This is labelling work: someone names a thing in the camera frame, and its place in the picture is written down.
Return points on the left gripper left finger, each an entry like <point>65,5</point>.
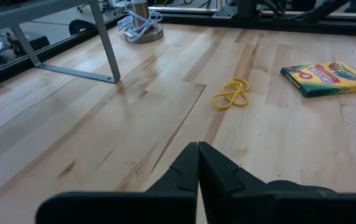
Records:
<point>184,174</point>

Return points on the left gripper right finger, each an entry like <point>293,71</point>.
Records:
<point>218,174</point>

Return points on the yellow rubber band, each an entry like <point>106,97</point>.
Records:
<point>231,95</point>
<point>243,81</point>

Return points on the yellow green crayon box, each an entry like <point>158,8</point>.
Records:
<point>327,77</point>

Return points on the grey metal riser shelf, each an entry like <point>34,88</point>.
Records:
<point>106,46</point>

